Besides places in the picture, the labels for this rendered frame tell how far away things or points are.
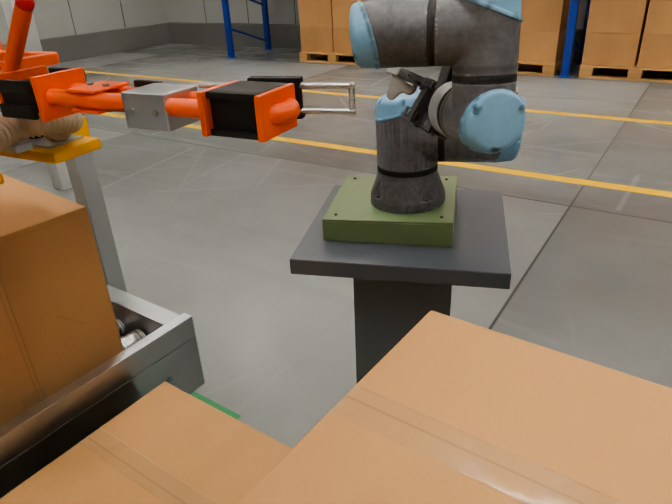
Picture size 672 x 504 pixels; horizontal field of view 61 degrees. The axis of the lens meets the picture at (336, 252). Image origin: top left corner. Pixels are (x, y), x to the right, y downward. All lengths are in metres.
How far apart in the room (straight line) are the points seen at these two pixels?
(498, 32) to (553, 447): 0.52
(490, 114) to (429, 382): 0.38
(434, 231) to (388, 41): 0.63
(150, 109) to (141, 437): 0.71
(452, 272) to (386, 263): 0.15
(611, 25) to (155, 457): 7.10
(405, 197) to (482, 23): 0.65
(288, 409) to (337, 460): 1.46
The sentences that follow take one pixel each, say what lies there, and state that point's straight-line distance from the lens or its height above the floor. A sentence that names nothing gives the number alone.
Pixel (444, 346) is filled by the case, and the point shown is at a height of 0.94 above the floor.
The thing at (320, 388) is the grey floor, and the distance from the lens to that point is 2.10.
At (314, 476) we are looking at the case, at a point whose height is 0.94.
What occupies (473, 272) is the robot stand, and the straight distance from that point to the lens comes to 1.27.
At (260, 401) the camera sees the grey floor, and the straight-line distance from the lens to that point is 2.07.
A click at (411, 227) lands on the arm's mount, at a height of 0.80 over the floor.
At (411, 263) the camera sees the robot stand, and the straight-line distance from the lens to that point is 1.29.
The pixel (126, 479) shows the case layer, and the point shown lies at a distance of 1.17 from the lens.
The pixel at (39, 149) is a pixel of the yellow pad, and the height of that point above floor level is 1.11.
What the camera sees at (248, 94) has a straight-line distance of 0.63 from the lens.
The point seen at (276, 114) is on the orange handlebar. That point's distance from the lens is 0.63.
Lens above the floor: 1.36
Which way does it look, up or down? 27 degrees down
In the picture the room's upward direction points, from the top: 3 degrees counter-clockwise
